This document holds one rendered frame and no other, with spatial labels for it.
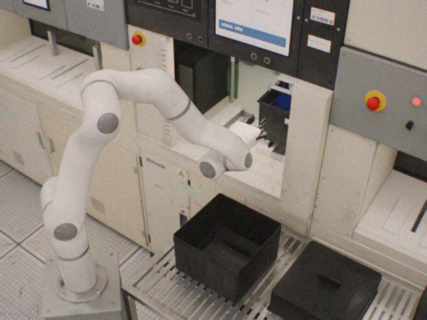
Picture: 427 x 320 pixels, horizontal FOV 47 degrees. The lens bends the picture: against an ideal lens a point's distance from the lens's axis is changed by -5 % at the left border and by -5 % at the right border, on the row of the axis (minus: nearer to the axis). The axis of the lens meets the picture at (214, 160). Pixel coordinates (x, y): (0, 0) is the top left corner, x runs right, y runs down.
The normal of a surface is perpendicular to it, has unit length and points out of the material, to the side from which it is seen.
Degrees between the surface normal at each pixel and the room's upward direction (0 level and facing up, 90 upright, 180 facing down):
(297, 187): 90
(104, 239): 0
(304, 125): 90
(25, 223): 0
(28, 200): 0
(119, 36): 90
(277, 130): 93
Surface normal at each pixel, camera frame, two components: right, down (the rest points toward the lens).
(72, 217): 0.51, 0.18
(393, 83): -0.58, 0.51
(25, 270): 0.00, -0.78
